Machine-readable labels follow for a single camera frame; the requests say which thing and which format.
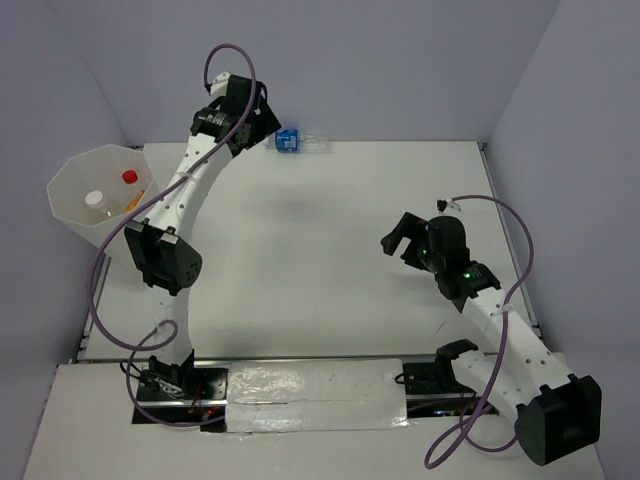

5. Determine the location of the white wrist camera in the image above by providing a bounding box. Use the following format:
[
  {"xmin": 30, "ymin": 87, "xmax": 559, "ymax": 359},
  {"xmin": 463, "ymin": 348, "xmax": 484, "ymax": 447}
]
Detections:
[
  {"xmin": 205, "ymin": 71, "xmax": 231, "ymax": 98},
  {"xmin": 436, "ymin": 199, "xmax": 461, "ymax": 214}
]

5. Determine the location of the clear bottle white label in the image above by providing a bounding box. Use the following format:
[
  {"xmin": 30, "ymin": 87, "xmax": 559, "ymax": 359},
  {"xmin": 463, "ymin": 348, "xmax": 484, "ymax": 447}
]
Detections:
[{"xmin": 84, "ymin": 190, "xmax": 112, "ymax": 218}]

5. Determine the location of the translucent white bin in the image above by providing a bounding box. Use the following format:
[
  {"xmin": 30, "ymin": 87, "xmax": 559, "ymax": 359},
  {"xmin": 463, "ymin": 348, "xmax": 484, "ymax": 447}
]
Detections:
[{"xmin": 47, "ymin": 145, "xmax": 159, "ymax": 246}]

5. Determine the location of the orange juice bottle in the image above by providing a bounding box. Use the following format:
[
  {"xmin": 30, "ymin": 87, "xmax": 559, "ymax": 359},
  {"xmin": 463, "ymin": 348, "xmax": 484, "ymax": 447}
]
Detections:
[{"xmin": 125, "ymin": 190, "xmax": 145, "ymax": 212}]

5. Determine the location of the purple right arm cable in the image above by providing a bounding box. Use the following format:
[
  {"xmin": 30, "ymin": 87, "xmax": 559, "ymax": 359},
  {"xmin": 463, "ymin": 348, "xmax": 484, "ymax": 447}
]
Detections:
[{"xmin": 407, "ymin": 194, "xmax": 535, "ymax": 471}]

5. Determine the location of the clear bottle red cap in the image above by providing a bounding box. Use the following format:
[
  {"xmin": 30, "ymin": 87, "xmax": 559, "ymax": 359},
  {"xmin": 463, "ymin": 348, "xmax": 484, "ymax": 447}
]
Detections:
[{"xmin": 121, "ymin": 170, "xmax": 144, "ymax": 194}]

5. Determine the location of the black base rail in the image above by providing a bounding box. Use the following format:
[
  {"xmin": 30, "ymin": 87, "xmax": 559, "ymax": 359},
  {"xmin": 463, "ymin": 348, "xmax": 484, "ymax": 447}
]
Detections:
[{"xmin": 131, "ymin": 360, "xmax": 480, "ymax": 433}]

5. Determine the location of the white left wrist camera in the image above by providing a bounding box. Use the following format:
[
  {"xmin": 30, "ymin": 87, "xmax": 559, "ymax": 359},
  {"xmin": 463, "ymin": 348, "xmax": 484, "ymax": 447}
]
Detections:
[{"xmin": 205, "ymin": 71, "xmax": 231, "ymax": 98}]

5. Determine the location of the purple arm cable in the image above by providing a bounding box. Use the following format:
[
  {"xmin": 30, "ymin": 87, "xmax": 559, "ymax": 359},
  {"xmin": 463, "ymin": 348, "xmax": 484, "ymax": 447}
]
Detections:
[
  {"xmin": 88, "ymin": 44, "xmax": 261, "ymax": 426},
  {"xmin": 407, "ymin": 194, "xmax": 535, "ymax": 471}
]

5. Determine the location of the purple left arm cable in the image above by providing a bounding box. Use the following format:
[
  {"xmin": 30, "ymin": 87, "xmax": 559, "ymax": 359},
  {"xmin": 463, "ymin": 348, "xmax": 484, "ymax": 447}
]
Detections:
[{"xmin": 88, "ymin": 44, "xmax": 261, "ymax": 426}]

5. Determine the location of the clear bottle blue label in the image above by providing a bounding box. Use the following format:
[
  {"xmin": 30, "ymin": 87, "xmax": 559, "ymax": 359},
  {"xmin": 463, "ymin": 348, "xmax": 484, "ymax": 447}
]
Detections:
[{"xmin": 266, "ymin": 129, "xmax": 331, "ymax": 154}]

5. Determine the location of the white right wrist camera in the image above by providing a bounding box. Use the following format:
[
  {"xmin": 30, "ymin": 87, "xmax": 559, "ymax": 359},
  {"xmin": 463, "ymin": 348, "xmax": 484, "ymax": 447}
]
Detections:
[{"xmin": 436, "ymin": 199, "xmax": 461, "ymax": 214}]

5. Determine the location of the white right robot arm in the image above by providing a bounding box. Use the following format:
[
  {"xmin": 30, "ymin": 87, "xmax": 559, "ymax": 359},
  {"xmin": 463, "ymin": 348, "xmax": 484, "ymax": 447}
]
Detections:
[{"xmin": 380, "ymin": 212, "xmax": 602, "ymax": 466}]

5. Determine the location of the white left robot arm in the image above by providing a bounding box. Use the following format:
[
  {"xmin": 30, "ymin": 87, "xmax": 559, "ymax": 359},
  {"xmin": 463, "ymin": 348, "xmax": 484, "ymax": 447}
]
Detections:
[{"xmin": 124, "ymin": 74, "xmax": 281, "ymax": 399}]

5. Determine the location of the white foil cover sheet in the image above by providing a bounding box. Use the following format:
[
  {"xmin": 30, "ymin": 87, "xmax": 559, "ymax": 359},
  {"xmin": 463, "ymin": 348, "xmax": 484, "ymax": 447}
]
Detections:
[{"xmin": 225, "ymin": 359, "xmax": 409, "ymax": 433}]

